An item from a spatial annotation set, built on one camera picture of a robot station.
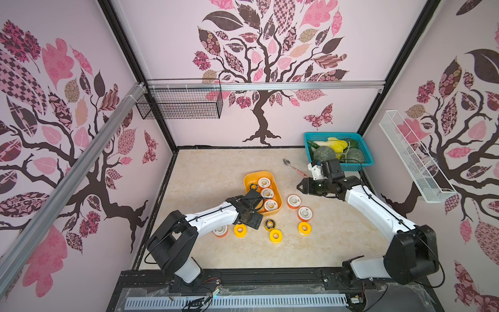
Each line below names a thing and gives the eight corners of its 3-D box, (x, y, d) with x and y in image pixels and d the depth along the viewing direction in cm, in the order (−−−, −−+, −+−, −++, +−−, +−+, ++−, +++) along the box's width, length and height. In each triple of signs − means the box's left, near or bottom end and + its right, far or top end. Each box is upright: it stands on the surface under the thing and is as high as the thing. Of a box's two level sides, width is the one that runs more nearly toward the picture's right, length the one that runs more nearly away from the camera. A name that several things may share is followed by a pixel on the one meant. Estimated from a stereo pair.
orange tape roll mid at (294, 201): (287, 209, 95) (288, 206, 94) (285, 196, 100) (286, 194, 98) (301, 208, 95) (302, 206, 94) (299, 196, 100) (299, 193, 98)
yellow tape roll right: (298, 236, 87) (299, 234, 85) (296, 223, 91) (297, 221, 90) (312, 236, 87) (313, 234, 85) (309, 223, 91) (310, 221, 89)
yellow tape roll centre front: (269, 244, 85) (269, 243, 83) (268, 230, 89) (269, 229, 87) (283, 244, 85) (283, 243, 83) (281, 230, 89) (282, 229, 87)
